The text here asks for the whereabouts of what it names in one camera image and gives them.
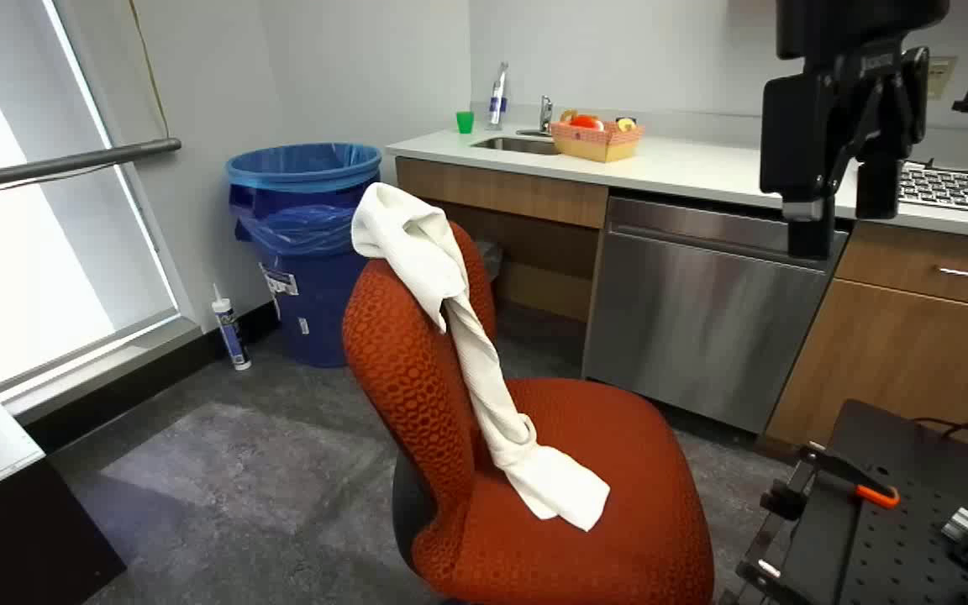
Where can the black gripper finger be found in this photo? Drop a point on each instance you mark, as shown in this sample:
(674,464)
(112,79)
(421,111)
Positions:
(812,231)
(880,191)

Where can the stainless steel dishwasher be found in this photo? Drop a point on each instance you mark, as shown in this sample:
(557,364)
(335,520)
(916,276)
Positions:
(697,315)

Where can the clear bottle with blue label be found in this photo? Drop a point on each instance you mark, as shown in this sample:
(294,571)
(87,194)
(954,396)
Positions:
(500,102)

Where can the blue trash bin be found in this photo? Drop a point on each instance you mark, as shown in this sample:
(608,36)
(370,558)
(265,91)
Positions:
(319,315)

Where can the grey dish drying mat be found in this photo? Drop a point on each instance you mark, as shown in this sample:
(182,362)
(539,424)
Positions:
(961,191)

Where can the white waffle weave towel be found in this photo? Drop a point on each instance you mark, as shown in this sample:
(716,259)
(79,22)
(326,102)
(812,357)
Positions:
(418,239)

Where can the orange fruit basket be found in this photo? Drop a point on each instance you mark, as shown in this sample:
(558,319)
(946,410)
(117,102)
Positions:
(595,142)

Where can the white window frame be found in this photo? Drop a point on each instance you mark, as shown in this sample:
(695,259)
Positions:
(92,357)

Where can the blue plastic bin liner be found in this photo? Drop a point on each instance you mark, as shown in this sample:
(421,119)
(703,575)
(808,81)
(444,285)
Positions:
(301,170)

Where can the orange patterned fabric chair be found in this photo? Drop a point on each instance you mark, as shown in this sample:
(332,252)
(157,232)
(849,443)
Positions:
(620,493)

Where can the grey metal handrail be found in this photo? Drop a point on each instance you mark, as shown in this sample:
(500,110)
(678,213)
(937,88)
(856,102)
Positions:
(58,166)

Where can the black perforated mounting board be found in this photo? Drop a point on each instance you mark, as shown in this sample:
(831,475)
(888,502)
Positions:
(933,473)

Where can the white kitchen countertop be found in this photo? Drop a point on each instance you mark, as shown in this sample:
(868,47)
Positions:
(688,170)

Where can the chrome sink faucet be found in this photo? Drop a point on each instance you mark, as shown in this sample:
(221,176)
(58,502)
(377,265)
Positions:
(545,117)

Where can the stainless steel sink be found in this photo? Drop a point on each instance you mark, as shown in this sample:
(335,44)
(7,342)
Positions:
(519,142)

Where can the wooden drawer cabinet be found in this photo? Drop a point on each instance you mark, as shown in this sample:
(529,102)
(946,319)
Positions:
(898,349)

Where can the green plastic cup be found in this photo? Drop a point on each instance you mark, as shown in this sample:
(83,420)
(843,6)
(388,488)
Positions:
(467,121)

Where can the wooden sink cabinet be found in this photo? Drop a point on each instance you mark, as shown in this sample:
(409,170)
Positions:
(506,191)

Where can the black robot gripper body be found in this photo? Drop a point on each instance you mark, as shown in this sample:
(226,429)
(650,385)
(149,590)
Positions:
(843,111)

